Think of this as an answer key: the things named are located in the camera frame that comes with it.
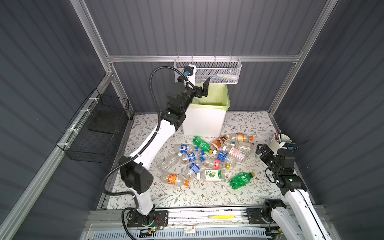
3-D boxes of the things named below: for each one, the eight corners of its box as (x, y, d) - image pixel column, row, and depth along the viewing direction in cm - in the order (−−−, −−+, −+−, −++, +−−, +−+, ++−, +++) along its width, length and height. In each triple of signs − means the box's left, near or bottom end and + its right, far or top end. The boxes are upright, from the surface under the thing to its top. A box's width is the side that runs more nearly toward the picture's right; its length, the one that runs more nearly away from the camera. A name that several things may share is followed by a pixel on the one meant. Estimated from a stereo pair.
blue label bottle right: (210, 158, 96) (210, 154, 92) (213, 151, 99) (213, 147, 95) (234, 167, 92) (236, 164, 88) (236, 160, 95) (238, 156, 91)
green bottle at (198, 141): (192, 142, 104) (192, 138, 100) (197, 138, 106) (197, 134, 102) (207, 154, 98) (207, 150, 94) (211, 150, 100) (212, 146, 96)
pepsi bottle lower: (187, 181, 87) (187, 178, 83) (181, 173, 90) (181, 170, 86) (204, 169, 92) (205, 166, 88) (198, 162, 95) (199, 158, 91)
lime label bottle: (197, 181, 88) (197, 178, 84) (197, 172, 91) (197, 169, 88) (228, 181, 88) (229, 178, 84) (226, 172, 91) (228, 169, 88)
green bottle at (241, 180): (233, 191, 84) (235, 188, 81) (228, 181, 88) (229, 179, 84) (255, 180, 88) (257, 177, 85) (249, 171, 91) (251, 168, 88)
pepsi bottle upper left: (174, 154, 97) (173, 150, 94) (175, 147, 100) (174, 144, 97) (198, 153, 97) (198, 150, 94) (198, 147, 100) (198, 144, 97)
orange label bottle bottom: (162, 186, 86) (160, 183, 82) (163, 176, 89) (162, 173, 85) (189, 186, 86) (188, 183, 82) (189, 176, 89) (189, 172, 85)
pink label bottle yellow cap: (204, 171, 91) (204, 167, 87) (204, 163, 95) (204, 159, 90) (229, 171, 91) (231, 167, 86) (228, 163, 95) (230, 159, 90)
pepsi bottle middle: (177, 162, 93) (176, 159, 90) (177, 154, 97) (177, 151, 94) (204, 162, 93) (205, 159, 90) (204, 154, 97) (204, 151, 94)
